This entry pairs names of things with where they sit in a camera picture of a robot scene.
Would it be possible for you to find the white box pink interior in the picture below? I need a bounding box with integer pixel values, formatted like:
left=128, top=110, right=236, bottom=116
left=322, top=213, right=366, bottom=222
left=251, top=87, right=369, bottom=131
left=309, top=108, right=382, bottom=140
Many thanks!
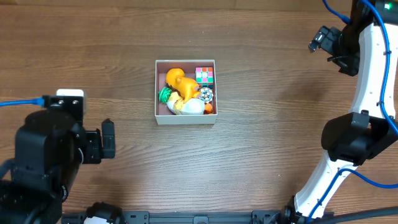
left=155, top=60, right=218, bottom=125

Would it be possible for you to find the green round wheel toy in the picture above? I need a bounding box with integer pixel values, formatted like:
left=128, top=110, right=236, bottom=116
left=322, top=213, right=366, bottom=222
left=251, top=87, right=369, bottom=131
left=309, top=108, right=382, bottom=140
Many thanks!
left=159, top=87, right=172, bottom=104

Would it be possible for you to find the white plush duck toy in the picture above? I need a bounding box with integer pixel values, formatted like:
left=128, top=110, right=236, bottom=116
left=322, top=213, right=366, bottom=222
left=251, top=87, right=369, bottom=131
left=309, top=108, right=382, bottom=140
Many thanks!
left=167, top=91, right=213, bottom=115

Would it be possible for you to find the orange dinosaur figure toy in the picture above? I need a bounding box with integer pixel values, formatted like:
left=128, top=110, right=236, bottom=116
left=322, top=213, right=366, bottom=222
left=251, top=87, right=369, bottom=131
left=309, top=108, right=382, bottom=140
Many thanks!
left=165, top=68, right=199, bottom=103

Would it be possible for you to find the multicoloured puzzle cube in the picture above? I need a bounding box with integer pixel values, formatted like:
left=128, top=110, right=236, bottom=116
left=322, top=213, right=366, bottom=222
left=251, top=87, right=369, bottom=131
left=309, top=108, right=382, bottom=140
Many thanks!
left=195, top=67, right=215, bottom=89

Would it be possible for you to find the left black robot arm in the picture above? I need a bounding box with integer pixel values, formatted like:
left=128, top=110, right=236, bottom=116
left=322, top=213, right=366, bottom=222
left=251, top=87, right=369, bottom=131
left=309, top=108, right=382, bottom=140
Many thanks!
left=1, top=110, right=116, bottom=223

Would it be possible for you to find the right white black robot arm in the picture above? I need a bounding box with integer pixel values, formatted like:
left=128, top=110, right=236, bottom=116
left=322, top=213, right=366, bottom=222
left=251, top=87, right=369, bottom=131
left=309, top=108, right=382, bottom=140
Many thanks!
left=279, top=0, right=397, bottom=223

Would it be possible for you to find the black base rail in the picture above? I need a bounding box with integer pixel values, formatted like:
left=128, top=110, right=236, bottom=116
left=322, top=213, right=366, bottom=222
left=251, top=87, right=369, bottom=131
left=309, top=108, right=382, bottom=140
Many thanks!
left=60, top=210, right=335, bottom=224

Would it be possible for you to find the thick black cable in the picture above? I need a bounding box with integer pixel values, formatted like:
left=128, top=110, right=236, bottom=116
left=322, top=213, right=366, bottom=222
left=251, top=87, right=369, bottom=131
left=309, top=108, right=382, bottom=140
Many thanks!
left=323, top=205, right=398, bottom=224

